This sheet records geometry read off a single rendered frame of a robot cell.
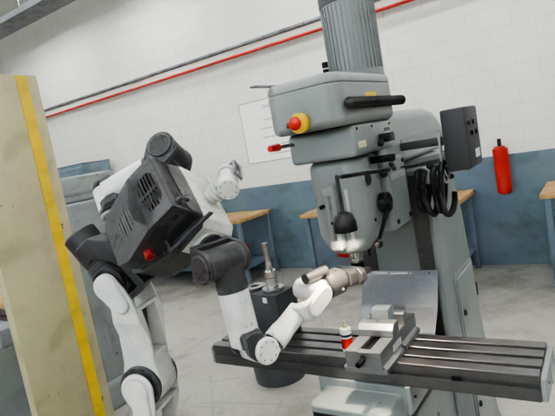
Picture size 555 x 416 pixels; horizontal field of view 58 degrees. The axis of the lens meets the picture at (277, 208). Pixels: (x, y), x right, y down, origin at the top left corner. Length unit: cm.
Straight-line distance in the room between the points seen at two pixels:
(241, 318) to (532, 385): 84
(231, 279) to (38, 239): 163
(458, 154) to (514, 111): 402
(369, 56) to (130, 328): 123
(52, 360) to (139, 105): 606
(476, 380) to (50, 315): 210
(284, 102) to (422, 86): 451
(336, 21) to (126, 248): 106
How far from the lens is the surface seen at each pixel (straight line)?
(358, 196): 163
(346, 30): 188
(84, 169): 871
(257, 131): 701
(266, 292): 200
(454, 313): 217
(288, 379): 383
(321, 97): 149
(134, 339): 174
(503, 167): 570
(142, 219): 144
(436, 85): 595
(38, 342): 290
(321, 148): 161
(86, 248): 171
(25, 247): 284
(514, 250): 601
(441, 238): 208
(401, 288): 212
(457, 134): 179
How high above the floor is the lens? 170
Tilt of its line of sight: 7 degrees down
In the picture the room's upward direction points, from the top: 10 degrees counter-clockwise
